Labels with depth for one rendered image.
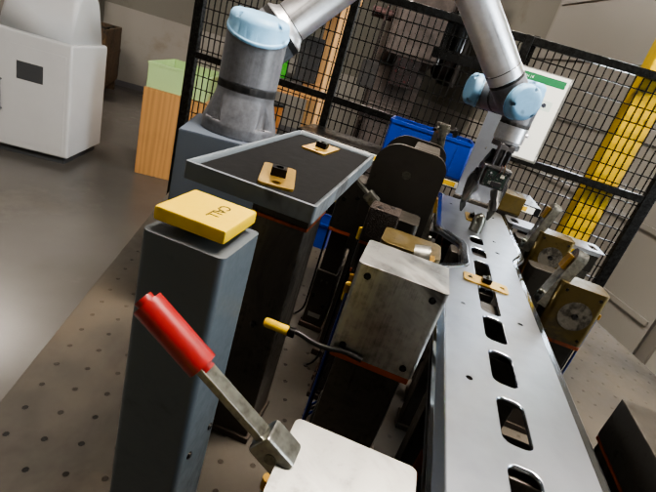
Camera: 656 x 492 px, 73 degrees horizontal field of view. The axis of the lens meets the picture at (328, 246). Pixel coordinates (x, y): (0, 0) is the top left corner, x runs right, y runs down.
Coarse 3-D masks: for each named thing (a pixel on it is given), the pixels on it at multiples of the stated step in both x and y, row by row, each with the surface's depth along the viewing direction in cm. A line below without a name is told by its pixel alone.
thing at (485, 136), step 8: (488, 112) 139; (488, 120) 140; (496, 120) 140; (488, 128) 141; (480, 136) 142; (488, 136) 142; (480, 144) 143; (488, 144) 142; (472, 152) 144; (480, 152) 144; (472, 160) 145; (480, 160) 144; (472, 168) 146; (464, 176) 147; (464, 184) 148; (480, 184) 147; (456, 192) 150; (480, 192) 148; (488, 192) 147; (480, 200) 148; (488, 200) 148
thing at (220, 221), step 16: (192, 192) 37; (160, 208) 33; (176, 208) 34; (192, 208) 34; (208, 208) 35; (224, 208) 36; (240, 208) 37; (176, 224) 33; (192, 224) 33; (208, 224) 33; (224, 224) 33; (240, 224) 35; (224, 240) 33
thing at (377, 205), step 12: (372, 204) 72; (384, 204) 74; (372, 216) 71; (384, 216) 70; (396, 216) 70; (372, 228) 72; (384, 228) 71; (360, 240) 73; (360, 252) 74; (324, 372) 83; (312, 384) 85; (324, 384) 84
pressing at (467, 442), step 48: (480, 240) 108; (432, 336) 60; (480, 336) 63; (528, 336) 67; (432, 384) 49; (480, 384) 52; (528, 384) 55; (432, 432) 42; (480, 432) 45; (528, 432) 47; (576, 432) 49; (432, 480) 37; (480, 480) 39; (576, 480) 42
